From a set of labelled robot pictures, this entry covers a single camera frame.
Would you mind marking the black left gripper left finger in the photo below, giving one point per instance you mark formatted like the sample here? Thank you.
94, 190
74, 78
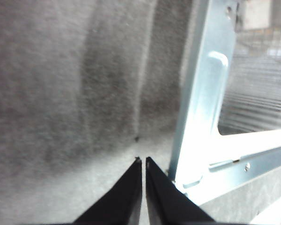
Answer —
121, 199

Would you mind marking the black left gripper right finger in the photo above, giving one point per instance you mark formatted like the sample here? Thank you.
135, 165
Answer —
168, 199

